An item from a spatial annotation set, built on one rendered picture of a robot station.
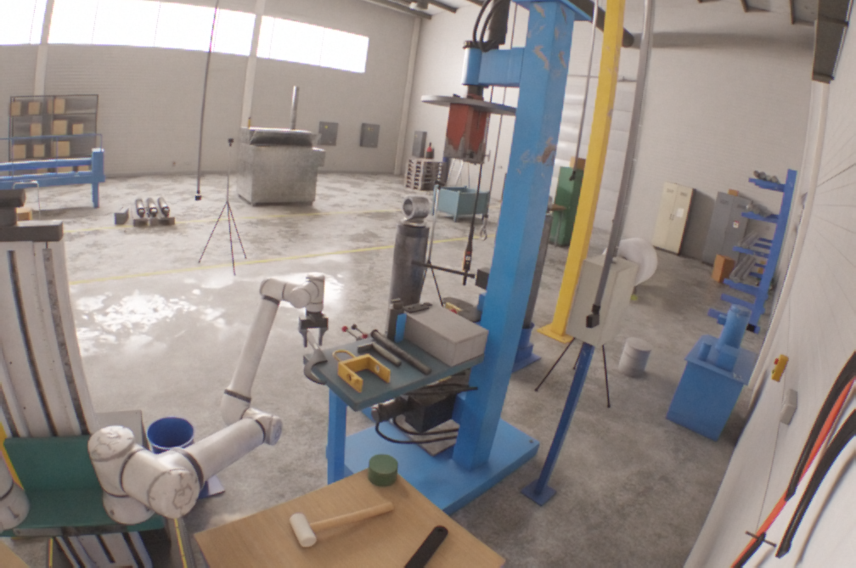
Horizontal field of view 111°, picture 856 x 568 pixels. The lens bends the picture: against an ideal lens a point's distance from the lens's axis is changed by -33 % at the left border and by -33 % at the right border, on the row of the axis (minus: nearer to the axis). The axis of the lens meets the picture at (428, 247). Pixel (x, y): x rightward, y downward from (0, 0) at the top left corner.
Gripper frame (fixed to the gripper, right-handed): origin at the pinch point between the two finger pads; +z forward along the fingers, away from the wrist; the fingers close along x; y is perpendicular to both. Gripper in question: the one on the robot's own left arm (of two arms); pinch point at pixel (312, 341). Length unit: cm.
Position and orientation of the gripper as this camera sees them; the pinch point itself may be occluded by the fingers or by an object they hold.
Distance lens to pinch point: 210.5
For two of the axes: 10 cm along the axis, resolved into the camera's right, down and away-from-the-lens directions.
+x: -8.7, 0.2, -5.0
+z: -1.3, 9.6, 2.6
